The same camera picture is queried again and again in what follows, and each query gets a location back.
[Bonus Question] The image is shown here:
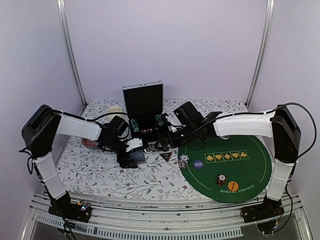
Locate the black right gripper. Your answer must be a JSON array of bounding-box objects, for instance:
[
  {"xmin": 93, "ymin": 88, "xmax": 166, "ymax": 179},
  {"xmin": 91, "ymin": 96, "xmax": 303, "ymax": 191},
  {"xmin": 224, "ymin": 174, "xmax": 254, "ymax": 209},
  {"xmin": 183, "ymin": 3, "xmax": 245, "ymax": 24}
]
[{"xmin": 155, "ymin": 123, "xmax": 198, "ymax": 152}]

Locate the blue playing card deck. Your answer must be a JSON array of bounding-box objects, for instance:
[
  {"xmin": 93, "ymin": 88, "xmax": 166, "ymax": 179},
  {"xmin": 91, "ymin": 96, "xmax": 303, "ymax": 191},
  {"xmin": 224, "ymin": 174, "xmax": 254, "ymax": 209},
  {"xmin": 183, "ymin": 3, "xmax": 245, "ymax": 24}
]
[{"xmin": 130, "ymin": 151, "xmax": 146, "ymax": 165}]

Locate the purple small blind button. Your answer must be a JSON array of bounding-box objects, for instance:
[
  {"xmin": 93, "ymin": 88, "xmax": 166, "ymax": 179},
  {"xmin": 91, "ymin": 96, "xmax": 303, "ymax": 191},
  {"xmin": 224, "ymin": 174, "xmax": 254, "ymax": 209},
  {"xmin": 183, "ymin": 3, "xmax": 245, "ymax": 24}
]
[{"xmin": 193, "ymin": 160, "xmax": 204, "ymax": 170}]

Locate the aluminium poker case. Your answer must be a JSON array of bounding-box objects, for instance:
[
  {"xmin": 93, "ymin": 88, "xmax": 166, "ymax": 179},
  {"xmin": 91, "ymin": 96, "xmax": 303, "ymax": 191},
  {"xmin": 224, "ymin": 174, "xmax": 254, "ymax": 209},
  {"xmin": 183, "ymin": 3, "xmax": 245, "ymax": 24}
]
[{"xmin": 122, "ymin": 80, "xmax": 164, "ymax": 150}]

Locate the orange poker chip stack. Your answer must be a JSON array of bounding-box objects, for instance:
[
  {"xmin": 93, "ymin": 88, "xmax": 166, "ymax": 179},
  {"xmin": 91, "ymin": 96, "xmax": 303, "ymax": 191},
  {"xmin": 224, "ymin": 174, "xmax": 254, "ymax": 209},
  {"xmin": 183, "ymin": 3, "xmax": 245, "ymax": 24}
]
[{"xmin": 216, "ymin": 174, "xmax": 226, "ymax": 186}]

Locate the orange big blind button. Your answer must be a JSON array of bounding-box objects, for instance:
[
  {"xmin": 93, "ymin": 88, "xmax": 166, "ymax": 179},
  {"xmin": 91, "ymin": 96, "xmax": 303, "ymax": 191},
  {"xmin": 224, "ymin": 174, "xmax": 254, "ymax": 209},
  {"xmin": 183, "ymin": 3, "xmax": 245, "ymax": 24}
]
[{"xmin": 227, "ymin": 181, "xmax": 239, "ymax": 192}]

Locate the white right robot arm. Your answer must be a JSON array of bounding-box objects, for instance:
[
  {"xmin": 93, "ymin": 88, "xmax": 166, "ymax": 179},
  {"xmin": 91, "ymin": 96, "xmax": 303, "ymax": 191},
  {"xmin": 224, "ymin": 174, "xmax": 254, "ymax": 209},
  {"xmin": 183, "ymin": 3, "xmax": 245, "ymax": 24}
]
[{"xmin": 155, "ymin": 102, "xmax": 303, "ymax": 218}]

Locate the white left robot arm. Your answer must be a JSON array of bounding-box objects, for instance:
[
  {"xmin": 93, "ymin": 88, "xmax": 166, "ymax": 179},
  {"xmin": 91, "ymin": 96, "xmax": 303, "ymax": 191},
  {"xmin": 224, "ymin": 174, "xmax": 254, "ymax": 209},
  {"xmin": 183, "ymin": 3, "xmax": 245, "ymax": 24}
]
[{"xmin": 19, "ymin": 104, "xmax": 143, "ymax": 217}]

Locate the triangular all in marker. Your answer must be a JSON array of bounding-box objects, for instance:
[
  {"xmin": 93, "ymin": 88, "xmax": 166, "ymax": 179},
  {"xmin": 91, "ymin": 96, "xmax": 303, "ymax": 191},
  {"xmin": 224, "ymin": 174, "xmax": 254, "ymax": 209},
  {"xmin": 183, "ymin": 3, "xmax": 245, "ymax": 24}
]
[{"xmin": 159, "ymin": 151, "xmax": 172, "ymax": 162}]

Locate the red dice row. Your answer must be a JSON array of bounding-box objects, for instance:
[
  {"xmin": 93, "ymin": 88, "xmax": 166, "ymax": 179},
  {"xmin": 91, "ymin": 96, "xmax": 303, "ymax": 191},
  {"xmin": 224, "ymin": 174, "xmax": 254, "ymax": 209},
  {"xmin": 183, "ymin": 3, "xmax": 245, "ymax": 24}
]
[{"xmin": 140, "ymin": 127, "xmax": 157, "ymax": 134}]

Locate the green poker chip stack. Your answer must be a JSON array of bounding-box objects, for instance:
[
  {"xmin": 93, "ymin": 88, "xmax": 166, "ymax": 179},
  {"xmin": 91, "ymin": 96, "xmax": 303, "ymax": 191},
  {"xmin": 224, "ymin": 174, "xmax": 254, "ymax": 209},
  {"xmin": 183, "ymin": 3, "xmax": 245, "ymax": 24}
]
[{"xmin": 155, "ymin": 114, "xmax": 165, "ymax": 127}]

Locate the green blue chip stack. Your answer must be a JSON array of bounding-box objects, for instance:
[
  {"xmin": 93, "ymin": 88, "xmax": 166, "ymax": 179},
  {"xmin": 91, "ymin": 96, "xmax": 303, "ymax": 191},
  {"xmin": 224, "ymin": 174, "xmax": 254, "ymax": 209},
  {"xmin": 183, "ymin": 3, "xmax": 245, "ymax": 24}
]
[{"xmin": 130, "ymin": 118, "xmax": 140, "ymax": 133}]

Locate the red patterned bowl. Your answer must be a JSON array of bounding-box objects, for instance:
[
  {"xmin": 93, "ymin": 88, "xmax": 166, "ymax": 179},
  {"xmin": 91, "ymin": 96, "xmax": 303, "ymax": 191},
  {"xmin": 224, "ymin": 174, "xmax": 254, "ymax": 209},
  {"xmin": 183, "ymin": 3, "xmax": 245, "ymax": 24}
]
[{"xmin": 81, "ymin": 138, "xmax": 99, "ymax": 148}]

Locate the cream ribbed ceramic mug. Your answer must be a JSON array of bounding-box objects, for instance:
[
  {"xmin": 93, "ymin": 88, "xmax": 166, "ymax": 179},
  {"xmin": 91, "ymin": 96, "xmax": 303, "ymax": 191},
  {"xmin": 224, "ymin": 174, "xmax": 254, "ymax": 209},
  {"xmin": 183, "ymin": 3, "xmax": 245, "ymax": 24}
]
[{"xmin": 107, "ymin": 105, "xmax": 122, "ymax": 117}]

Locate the green round poker mat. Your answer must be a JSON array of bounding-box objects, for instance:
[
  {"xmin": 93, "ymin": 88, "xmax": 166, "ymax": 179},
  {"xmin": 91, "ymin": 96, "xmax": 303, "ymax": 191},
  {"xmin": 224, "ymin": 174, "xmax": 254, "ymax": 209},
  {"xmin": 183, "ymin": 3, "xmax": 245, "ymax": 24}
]
[{"xmin": 178, "ymin": 135, "xmax": 272, "ymax": 203}]

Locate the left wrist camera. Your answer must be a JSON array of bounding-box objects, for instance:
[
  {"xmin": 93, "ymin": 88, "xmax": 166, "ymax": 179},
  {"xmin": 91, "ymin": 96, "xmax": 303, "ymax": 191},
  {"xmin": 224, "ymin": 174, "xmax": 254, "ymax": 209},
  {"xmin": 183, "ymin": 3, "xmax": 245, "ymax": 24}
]
[{"xmin": 108, "ymin": 115, "xmax": 145, "ymax": 153}]

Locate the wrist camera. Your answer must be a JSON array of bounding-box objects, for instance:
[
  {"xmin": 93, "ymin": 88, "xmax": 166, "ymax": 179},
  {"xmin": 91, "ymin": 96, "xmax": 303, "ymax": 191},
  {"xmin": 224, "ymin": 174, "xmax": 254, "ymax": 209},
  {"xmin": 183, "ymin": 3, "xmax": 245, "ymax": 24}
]
[
  {"xmin": 108, "ymin": 115, "xmax": 145, "ymax": 153},
  {"xmin": 173, "ymin": 101, "xmax": 204, "ymax": 130}
]

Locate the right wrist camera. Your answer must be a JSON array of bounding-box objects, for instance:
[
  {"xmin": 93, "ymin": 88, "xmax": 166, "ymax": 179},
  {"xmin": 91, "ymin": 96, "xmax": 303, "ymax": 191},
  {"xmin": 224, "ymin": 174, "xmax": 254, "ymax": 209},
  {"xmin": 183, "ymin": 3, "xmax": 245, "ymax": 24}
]
[{"xmin": 173, "ymin": 101, "xmax": 204, "ymax": 130}]

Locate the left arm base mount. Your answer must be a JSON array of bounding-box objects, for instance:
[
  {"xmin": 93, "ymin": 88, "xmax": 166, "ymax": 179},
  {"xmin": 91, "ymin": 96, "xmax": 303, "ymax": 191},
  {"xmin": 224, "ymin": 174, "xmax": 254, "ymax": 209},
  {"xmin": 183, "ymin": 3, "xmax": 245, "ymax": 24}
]
[{"xmin": 48, "ymin": 198, "xmax": 92, "ymax": 223}]

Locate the front aluminium rail base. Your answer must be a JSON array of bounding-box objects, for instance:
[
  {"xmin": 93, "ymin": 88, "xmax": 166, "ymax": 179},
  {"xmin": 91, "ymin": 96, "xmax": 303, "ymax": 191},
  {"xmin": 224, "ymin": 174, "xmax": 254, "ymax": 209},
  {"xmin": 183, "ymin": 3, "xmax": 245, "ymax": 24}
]
[{"xmin": 21, "ymin": 193, "xmax": 315, "ymax": 240}]

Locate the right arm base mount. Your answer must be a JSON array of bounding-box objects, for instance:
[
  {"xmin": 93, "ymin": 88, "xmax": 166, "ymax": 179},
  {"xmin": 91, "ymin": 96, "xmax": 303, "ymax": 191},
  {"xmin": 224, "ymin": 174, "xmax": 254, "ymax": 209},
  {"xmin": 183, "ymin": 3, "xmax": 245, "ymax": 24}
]
[{"xmin": 240, "ymin": 196, "xmax": 285, "ymax": 235}]

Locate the left aluminium frame post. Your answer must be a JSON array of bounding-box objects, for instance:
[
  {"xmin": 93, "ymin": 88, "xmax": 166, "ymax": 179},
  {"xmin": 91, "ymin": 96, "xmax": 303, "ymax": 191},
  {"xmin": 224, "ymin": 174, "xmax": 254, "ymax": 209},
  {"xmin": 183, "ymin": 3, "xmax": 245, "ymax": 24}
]
[{"xmin": 56, "ymin": 0, "xmax": 88, "ymax": 108}]

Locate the aluminium frame post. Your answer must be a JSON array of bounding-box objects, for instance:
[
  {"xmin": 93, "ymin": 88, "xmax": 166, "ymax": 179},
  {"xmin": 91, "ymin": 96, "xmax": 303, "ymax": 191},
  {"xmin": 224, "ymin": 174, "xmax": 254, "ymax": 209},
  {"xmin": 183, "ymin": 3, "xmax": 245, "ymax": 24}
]
[
  {"xmin": 245, "ymin": 0, "xmax": 275, "ymax": 109},
  {"xmin": 56, "ymin": 0, "xmax": 88, "ymax": 108}
]

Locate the right aluminium frame post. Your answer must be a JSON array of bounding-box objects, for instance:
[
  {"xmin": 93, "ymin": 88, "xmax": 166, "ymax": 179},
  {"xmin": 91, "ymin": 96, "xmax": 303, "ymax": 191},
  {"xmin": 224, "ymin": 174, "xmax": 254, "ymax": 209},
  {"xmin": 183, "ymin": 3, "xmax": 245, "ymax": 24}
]
[{"xmin": 245, "ymin": 0, "xmax": 275, "ymax": 109}]

